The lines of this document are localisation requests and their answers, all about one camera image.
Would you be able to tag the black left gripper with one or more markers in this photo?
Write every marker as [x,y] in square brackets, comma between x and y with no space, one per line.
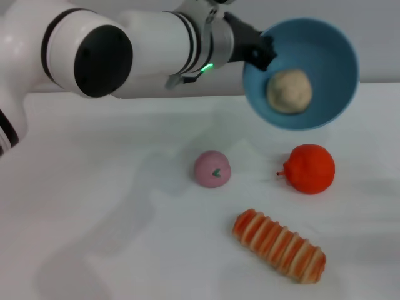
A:
[242,43]

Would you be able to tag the beige egg yolk pastry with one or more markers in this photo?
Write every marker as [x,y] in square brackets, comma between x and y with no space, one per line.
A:
[289,92]

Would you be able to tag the blue plastic bowl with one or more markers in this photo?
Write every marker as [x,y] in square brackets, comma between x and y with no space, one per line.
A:
[331,62]

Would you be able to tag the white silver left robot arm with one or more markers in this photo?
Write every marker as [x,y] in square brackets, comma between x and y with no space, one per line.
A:
[150,56]

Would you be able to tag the orange red fruit toy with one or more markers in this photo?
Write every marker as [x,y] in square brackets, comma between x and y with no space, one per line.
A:
[312,170]

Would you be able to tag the pink peach bun toy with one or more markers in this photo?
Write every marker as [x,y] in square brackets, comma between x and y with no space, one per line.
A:
[207,168]

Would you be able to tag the orange striped bread loaf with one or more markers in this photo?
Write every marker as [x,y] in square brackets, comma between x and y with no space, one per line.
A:
[281,247]

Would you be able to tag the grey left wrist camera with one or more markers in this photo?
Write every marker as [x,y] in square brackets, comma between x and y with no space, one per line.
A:
[225,1]

